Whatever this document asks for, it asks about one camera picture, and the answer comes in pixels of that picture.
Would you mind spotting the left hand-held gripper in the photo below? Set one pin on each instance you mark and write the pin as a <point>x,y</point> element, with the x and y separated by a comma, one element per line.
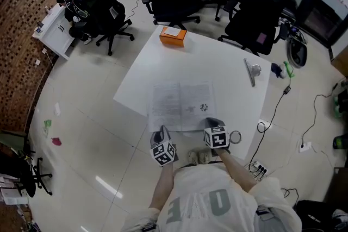
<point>163,153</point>

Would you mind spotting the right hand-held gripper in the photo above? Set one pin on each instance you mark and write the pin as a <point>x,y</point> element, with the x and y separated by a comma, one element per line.
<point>217,140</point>

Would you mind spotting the white book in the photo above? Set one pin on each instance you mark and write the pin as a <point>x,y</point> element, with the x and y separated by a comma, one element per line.
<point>166,106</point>

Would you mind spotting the person's left forearm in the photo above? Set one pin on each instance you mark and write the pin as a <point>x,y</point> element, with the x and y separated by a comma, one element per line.
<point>163,187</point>

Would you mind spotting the person's right forearm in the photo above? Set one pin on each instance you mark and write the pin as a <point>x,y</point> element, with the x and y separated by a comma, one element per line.
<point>236,171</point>

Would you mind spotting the person's beige shoes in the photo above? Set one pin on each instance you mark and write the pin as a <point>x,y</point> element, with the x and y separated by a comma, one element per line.
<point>199,157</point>

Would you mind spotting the white power strip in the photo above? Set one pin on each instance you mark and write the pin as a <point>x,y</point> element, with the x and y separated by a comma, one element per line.
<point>259,167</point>

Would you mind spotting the person's white printed shirt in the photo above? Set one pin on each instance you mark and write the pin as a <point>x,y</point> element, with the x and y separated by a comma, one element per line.
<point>206,198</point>

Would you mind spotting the grey metal stand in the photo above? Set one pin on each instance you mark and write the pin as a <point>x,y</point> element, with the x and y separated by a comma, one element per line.
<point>251,70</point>

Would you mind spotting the dark blue cloth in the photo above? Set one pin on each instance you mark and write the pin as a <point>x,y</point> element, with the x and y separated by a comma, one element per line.
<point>276,69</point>

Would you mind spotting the green plastic toy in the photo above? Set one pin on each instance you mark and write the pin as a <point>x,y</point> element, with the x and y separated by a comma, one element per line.
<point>288,69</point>

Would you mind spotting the red crumpled scrap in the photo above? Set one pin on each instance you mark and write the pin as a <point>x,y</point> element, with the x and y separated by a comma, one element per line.
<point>56,141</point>

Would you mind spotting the orange cardboard box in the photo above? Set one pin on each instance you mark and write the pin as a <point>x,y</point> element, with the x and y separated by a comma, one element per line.
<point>172,36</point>

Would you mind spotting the white flat packet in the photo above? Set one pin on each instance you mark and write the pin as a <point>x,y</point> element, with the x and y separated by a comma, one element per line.
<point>56,109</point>

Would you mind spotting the grey oval device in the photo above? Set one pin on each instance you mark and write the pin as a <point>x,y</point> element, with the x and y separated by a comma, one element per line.
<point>297,53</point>

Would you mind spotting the green crumpled scrap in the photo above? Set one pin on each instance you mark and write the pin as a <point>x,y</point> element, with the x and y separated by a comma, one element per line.
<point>47,124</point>

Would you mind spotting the green bottle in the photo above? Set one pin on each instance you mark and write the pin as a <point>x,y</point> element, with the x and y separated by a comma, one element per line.
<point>341,141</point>

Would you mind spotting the black bag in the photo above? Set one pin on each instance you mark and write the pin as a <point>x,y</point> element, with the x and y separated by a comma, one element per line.
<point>315,217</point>

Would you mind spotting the black stool with wheeled base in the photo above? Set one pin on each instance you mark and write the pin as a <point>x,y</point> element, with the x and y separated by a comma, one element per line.
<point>24,171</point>

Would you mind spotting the white cabinet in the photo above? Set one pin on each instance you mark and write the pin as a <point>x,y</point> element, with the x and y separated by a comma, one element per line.
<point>55,32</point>

